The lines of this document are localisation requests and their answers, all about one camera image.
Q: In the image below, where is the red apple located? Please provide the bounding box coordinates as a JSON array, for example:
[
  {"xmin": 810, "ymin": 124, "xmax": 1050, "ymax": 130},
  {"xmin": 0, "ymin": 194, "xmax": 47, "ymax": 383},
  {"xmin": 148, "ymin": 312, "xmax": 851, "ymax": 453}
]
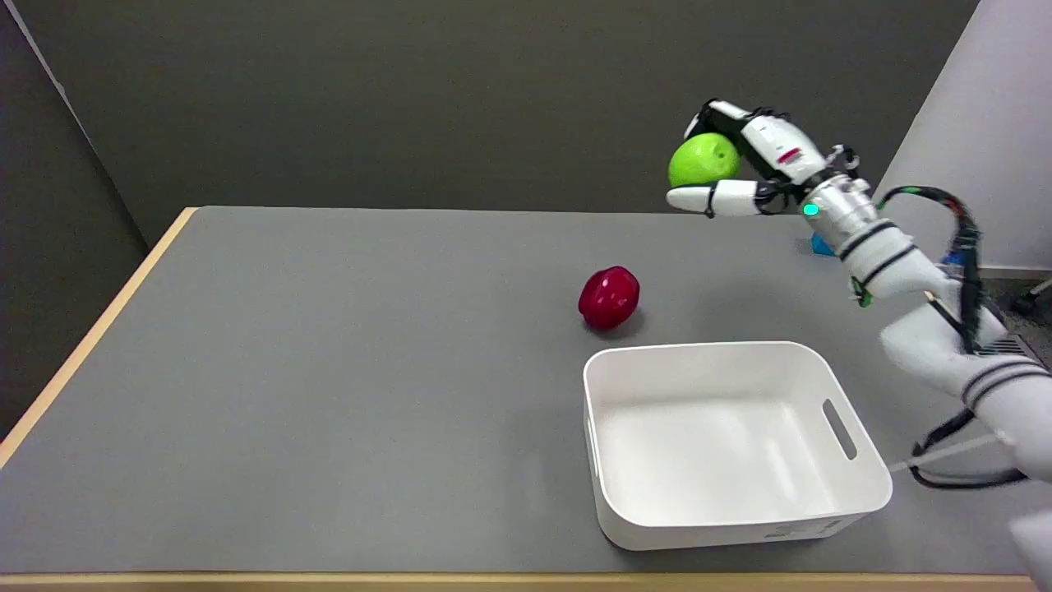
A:
[{"xmin": 578, "ymin": 266, "xmax": 641, "ymax": 332}]

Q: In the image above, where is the green apple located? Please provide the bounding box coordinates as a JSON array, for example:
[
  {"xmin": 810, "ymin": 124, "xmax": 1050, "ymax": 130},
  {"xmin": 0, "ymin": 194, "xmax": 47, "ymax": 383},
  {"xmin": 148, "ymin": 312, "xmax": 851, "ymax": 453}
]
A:
[{"xmin": 667, "ymin": 132, "xmax": 742, "ymax": 188}]

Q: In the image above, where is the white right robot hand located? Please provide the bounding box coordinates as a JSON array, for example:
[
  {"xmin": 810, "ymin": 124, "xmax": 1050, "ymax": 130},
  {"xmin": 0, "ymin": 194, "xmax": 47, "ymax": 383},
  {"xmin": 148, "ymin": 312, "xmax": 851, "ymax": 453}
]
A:
[{"xmin": 666, "ymin": 99, "xmax": 860, "ymax": 219}]

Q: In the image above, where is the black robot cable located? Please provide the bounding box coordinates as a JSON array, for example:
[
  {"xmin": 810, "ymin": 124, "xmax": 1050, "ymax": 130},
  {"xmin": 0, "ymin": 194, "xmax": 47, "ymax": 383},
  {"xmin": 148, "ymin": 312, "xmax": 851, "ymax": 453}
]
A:
[{"xmin": 876, "ymin": 186, "xmax": 1028, "ymax": 490}]

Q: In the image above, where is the white plastic box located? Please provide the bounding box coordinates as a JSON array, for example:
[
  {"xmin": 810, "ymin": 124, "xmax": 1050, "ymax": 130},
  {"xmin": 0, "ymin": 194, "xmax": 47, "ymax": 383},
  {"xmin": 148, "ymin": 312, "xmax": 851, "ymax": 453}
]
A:
[{"xmin": 582, "ymin": 340, "xmax": 894, "ymax": 552}]

